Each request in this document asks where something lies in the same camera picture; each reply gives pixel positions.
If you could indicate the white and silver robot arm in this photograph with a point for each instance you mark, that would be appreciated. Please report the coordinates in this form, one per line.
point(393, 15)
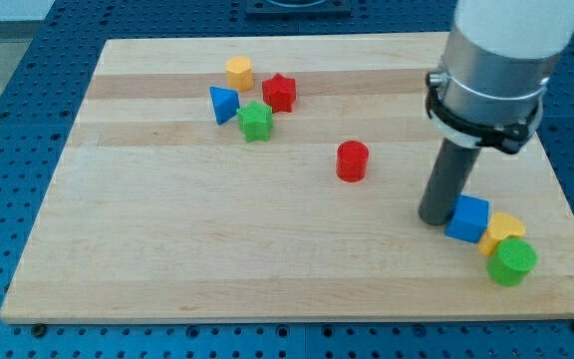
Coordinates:
point(499, 55)

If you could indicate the blue cube block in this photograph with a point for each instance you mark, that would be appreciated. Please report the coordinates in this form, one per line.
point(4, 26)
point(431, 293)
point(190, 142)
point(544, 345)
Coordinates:
point(469, 219)

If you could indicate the light wooden board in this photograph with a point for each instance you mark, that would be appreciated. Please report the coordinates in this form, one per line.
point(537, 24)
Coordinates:
point(156, 214)

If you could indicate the green star block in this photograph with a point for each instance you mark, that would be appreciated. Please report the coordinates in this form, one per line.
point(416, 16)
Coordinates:
point(255, 121)

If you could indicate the red cylinder block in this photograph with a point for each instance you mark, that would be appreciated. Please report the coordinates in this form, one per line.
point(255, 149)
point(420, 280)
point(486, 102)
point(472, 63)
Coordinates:
point(352, 161)

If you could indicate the red star block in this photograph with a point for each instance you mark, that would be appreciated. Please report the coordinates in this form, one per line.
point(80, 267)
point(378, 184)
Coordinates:
point(279, 92)

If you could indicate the blue triangle block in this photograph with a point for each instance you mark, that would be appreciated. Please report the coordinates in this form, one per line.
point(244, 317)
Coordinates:
point(225, 103)

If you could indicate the yellow hexagon block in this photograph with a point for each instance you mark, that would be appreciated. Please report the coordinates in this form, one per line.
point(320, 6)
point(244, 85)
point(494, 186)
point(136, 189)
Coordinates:
point(239, 75)

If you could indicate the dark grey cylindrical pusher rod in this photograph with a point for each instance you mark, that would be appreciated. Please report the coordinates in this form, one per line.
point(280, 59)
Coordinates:
point(449, 174)

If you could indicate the yellow heart block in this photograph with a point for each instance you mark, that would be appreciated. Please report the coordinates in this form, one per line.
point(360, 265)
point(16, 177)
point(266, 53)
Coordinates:
point(501, 225)

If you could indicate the green cylinder block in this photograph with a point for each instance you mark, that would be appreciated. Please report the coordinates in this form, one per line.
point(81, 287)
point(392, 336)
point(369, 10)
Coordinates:
point(511, 262)

